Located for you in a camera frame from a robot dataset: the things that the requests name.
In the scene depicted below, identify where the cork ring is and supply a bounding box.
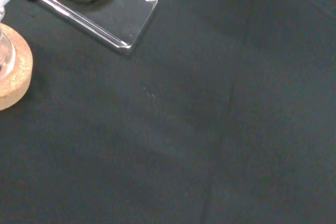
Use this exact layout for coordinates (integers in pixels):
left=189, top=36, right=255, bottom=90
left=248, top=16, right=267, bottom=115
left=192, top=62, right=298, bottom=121
left=0, top=23, right=35, bottom=111

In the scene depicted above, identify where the small glass round-bottom flask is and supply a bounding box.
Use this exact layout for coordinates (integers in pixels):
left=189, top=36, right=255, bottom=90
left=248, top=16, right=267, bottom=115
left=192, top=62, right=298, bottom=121
left=0, top=6, right=17, bottom=81

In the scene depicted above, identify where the black bench cloth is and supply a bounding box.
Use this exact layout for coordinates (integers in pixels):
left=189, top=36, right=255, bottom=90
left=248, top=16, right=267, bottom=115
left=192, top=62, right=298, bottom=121
left=0, top=0, right=336, bottom=224

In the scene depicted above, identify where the clear acrylic funnel stand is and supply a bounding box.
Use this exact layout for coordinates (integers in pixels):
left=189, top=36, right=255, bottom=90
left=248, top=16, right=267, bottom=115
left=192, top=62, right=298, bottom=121
left=38, top=0, right=159, bottom=57

